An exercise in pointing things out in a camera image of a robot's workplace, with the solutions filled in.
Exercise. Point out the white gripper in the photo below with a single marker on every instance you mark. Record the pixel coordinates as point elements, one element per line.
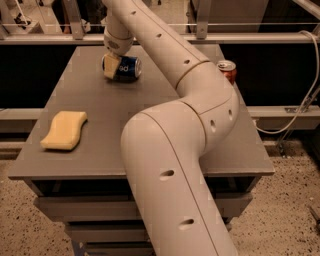
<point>115,45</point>

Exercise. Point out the blue pepsi can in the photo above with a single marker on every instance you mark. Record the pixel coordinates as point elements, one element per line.
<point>130,68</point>

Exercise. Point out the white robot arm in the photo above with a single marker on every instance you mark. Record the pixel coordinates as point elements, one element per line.
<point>161,146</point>

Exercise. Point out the orange soda can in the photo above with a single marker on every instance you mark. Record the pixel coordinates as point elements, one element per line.
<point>228,68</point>

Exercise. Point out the black office chair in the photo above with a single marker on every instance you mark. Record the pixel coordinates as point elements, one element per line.
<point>92,12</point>

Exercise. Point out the yellow sponge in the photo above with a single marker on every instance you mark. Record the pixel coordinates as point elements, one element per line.
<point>65,130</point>

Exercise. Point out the grey drawer cabinet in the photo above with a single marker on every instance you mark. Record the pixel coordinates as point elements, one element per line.
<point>94,167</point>

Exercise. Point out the grey top drawer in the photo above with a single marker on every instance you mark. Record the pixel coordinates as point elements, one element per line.
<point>111,208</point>

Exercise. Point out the grey drawer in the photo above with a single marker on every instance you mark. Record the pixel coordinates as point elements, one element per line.
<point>120,249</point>
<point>111,208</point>
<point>127,231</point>

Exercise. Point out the grey middle drawer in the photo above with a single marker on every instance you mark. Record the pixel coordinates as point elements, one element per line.
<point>127,231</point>

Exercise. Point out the grey bottom drawer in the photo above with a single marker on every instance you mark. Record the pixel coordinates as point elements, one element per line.
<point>120,249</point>

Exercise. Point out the metal railing frame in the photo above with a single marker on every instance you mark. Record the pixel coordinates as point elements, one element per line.
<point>205,30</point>

